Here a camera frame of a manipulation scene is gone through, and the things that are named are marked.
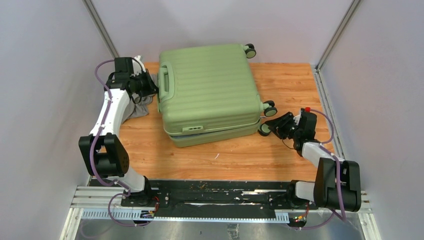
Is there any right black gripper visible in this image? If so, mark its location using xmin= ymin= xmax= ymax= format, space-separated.
xmin=265 ymin=111 xmax=302 ymax=140

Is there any green suitcase wheel front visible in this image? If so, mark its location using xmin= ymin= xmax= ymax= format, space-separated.
xmin=257 ymin=123 xmax=272 ymax=137

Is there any green suitcase wheel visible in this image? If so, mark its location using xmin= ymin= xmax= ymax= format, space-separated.
xmin=257 ymin=123 xmax=272 ymax=137
xmin=243 ymin=43 xmax=257 ymax=59

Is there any green suitcase wheel lid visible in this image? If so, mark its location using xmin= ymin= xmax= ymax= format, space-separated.
xmin=262 ymin=100 xmax=278 ymax=117

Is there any green suitcase blue lining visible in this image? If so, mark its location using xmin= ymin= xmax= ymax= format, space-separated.
xmin=156 ymin=43 xmax=265 ymax=149

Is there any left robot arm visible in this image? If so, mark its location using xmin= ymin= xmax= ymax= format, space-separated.
xmin=78 ymin=55 xmax=159 ymax=207

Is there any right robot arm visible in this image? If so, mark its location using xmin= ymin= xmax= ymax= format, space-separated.
xmin=258 ymin=107 xmax=362 ymax=214

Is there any crumpled grey-green cloth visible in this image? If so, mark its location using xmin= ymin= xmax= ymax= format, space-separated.
xmin=124 ymin=71 xmax=159 ymax=121

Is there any green suitcase wheel rear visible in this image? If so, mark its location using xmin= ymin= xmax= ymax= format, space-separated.
xmin=243 ymin=43 xmax=257 ymax=59

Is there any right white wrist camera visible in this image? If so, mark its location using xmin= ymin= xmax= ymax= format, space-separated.
xmin=293 ymin=110 xmax=306 ymax=126

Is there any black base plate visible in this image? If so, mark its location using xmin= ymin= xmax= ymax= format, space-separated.
xmin=120 ymin=179 xmax=317 ymax=220

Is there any aluminium frame rail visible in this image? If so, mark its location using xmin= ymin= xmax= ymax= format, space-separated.
xmin=60 ymin=180 xmax=381 ymax=240

